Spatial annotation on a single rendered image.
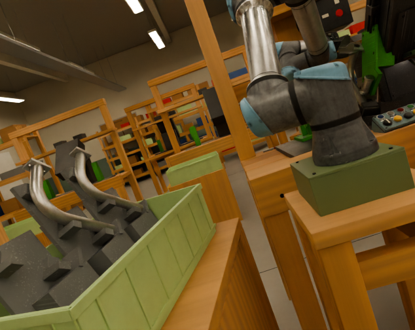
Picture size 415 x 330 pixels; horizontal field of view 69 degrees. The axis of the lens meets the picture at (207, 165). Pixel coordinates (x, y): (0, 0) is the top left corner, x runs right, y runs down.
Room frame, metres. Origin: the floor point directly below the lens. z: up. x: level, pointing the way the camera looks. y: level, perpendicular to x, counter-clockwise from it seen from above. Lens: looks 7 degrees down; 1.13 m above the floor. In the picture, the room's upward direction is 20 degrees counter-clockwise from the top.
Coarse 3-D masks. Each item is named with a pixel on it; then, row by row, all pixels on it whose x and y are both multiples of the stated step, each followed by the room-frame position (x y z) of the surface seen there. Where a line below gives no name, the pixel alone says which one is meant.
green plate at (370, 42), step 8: (376, 24) 1.20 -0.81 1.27; (368, 32) 1.25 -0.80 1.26; (376, 32) 1.20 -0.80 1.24; (368, 40) 1.25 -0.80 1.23; (376, 40) 1.20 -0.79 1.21; (368, 48) 1.26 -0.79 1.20; (376, 48) 1.20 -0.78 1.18; (384, 48) 1.21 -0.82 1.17; (368, 56) 1.26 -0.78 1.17; (376, 56) 1.20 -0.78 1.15; (384, 56) 1.21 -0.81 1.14; (392, 56) 1.21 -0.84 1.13; (368, 64) 1.26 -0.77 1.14; (376, 64) 1.20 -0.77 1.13; (384, 64) 1.21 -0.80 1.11; (392, 64) 1.21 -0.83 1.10; (368, 72) 1.26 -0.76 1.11
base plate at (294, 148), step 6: (282, 144) 1.55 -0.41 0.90; (288, 144) 1.49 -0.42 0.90; (294, 144) 1.42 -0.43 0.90; (300, 144) 1.36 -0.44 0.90; (306, 144) 1.31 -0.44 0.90; (282, 150) 1.38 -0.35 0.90; (288, 150) 1.33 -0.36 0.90; (294, 150) 1.28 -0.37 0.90; (300, 150) 1.22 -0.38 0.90; (306, 150) 1.18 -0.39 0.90; (294, 156) 1.16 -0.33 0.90
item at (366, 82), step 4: (368, 76) 1.21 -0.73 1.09; (372, 76) 1.21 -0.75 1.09; (368, 80) 1.20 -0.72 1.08; (372, 80) 1.19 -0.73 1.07; (364, 84) 1.22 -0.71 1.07; (368, 84) 1.21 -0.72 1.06; (364, 88) 1.23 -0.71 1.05; (368, 88) 1.22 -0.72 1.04; (360, 92) 1.25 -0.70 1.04; (364, 92) 1.24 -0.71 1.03; (368, 92) 1.24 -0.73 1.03
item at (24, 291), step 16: (16, 240) 0.66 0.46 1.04; (32, 240) 0.69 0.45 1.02; (32, 256) 0.67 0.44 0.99; (16, 272) 0.61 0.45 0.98; (32, 272) 0.64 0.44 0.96; (80, 272) 0.67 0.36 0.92; (0, 288) 0.57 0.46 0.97; (16, 288) 0.59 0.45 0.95; (32, 288) 0.61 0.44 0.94; (48, 288) 0.64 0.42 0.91; (64, 288) 0.61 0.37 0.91; (80, 288) 0.64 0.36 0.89; (16, 304) 0.57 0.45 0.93; (32, 304) 0.59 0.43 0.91; (48, 304) 0.58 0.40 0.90; (64, 304) 0.58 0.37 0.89
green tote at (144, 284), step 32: (192, 192) 0.89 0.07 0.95; (160, 224) 0.67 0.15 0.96; (192, 224) 0.83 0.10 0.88; (128, 256) 0.54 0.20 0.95; (160, 256) 0.63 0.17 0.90; (192, 256) 0.76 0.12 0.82; (96, 288) 0.45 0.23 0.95; (128, 288) 0.51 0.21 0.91; (160, 288) 0.59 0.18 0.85; (0, 320) 0.44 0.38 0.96; (32, 320) 0.42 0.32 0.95; (64, 320) 0.40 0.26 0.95; (96, 320) 0.43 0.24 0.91; (128, 320) 0.48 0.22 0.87; (160, 320) 0.56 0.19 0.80
